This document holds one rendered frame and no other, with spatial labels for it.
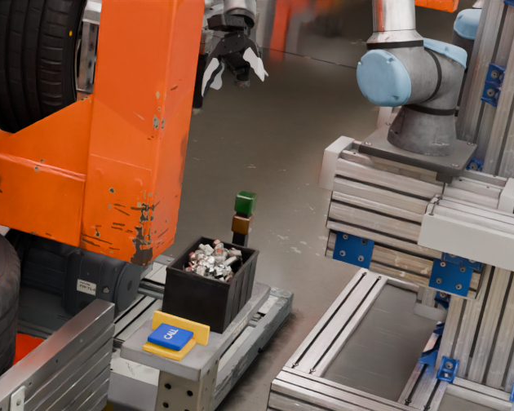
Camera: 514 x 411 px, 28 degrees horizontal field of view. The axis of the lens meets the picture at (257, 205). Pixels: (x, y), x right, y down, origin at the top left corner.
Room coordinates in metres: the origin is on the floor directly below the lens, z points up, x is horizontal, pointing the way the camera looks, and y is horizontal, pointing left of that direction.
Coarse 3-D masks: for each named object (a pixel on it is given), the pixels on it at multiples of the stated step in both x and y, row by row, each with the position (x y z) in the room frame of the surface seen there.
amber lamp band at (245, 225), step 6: (234, 216) 2.11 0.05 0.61; (252, 216) 2.12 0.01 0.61; (234, 222) 2.10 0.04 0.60; (240, 222) 2.10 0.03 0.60; (246, 222) 2.10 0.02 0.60; (252, 222) 2.12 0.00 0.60; (234, 228) 2.10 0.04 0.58; (240, 228) 2.10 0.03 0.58; (246, 228) 2.10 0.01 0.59; (252, 228) 2.13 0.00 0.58; (246, 234) 2.10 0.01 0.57
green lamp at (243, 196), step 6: (240, 192) 2.12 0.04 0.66; (246, 192) 2.13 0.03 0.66; (252, 192) 2.13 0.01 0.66; (240, 198) 2.10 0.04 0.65; (246, 198) 2.10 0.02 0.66; (252, 198) 2.10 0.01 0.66; (240, 204) 2.10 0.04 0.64; (246, 204) 2.10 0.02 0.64; (252, 204) 2.10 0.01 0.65; (240, 210) 2.10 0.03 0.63; (246, 210) 2.10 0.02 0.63; (252, 210) 2.11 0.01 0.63
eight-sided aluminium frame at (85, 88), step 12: (96, 0) 2.38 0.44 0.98; (84, 12) 2.36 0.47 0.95; (96, 12) 2.35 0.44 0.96; (84, 24) 2.36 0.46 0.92; (96, 24) 2.36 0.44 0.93; (84, 36) 2.36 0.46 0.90; (84, 48) 2.36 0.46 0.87; (84, 60) 2.36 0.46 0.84; (84, 72) 2.36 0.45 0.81; (84, 84) 2.36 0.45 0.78; (84, 96) 2.36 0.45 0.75
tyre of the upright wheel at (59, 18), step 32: (0, 0) 2.37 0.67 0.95; (32, 0) 2.36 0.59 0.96; (64, 0) 2.35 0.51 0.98; (0, 32) 2.36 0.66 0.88; (32, 32) 2.34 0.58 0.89; (64, 32) 2.33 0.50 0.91; (0, 64) 2.36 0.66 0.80; (32, 64) 2.33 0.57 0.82; (64, 64) 2.34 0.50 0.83; (0, 96) 2.39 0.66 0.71; (32, 96) 2.35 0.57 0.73; (64, 96) 2.36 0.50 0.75; (0, 128) 2.49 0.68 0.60
